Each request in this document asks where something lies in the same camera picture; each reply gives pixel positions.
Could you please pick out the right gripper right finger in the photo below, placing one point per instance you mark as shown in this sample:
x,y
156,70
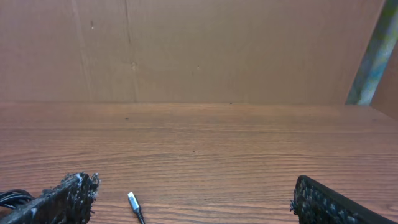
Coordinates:
x,y
315,203

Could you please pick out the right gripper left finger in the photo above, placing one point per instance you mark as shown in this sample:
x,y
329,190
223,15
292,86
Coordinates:
x,y
69,202

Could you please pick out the black cable silver plug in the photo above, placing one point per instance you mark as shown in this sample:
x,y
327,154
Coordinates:
x,y
136,208

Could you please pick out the green metallic corner strip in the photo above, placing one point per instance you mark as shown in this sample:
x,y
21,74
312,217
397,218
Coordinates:
x,y
376,57

